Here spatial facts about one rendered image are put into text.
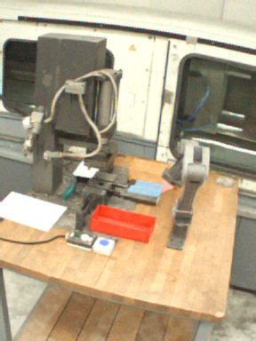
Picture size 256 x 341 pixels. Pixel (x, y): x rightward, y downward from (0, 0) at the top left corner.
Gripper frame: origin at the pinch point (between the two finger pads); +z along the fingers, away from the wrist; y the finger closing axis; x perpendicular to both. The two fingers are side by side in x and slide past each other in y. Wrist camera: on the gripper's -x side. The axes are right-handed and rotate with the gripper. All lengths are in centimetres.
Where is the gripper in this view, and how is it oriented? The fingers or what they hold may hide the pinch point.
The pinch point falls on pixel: (161, 191)
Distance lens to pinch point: 189.7
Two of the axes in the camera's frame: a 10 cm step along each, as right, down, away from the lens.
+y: -7.8, -6.2, 0.2
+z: -5.5, 7.1, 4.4
